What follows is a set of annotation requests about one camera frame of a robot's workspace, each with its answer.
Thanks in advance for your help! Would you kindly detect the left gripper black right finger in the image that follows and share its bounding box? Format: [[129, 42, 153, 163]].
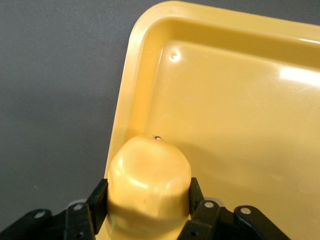
[[177, 176, 291, 240]]

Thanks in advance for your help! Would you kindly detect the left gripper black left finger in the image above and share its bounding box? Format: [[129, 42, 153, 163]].
[[0, 178, 109, 240]]

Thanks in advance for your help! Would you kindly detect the yellow potato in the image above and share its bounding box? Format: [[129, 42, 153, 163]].
[[106, 134, 193, 240]]

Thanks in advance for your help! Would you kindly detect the yellow plastic tray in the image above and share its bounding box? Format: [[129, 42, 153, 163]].
[[94, 0, 320, 240]]

